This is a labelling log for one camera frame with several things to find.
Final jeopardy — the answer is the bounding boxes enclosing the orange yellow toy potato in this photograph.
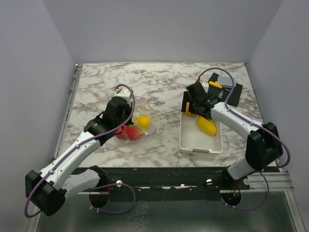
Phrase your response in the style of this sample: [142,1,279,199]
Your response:
[185,112,197,117]

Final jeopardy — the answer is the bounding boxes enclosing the red toy apple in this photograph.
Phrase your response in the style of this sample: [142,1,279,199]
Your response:
[115,125,129,140]

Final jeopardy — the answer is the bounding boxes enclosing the small red toy fruit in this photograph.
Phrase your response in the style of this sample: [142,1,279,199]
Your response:
[127,127,140,141]

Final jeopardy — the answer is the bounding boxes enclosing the yellow toy lemon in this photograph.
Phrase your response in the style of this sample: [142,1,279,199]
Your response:
[136,116,151,130]

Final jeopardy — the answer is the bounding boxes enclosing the clear zip top bag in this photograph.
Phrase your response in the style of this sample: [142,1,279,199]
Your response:
[115,100,161,144]

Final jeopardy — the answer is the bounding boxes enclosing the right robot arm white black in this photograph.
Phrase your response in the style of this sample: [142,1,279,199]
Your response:
[182,82,283,189]

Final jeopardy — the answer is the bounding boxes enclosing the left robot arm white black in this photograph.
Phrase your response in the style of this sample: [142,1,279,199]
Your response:
[24,95,136,218]

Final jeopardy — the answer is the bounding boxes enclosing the black foam block left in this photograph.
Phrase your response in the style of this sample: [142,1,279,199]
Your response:
[208,72,223,99]

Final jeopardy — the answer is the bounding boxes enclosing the black foam block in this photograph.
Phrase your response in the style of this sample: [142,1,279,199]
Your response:
[222,84,243,107]
[208,72,223,99]

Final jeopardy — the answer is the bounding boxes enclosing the yellow toy mango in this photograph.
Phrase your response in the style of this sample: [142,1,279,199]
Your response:
[197,116,217,136]

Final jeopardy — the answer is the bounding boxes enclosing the grey lidded plastic box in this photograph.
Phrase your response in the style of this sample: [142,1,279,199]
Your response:
[217,75,236,88]

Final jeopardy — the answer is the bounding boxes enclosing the black foam block right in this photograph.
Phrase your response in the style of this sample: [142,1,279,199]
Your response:
[222,84,243,107]

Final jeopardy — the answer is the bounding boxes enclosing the white perforated plastic basket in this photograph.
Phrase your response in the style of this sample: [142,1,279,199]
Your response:
[179,85,223,154]

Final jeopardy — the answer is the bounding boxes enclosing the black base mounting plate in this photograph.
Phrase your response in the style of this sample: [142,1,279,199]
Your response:
[84,167,250,202]

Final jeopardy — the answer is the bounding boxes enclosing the yellow handled knife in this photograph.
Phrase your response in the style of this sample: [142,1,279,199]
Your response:
[209,81,231,92]

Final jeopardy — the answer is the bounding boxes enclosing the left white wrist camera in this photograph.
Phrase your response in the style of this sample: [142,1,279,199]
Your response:
[114,87,132,101]

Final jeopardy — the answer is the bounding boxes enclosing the aluminium rail left edge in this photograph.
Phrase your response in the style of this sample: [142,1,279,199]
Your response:
[53,64,83,160]

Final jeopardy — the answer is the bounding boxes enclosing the aluminium rail frame front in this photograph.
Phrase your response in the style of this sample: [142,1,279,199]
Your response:
[28,169,306,232]

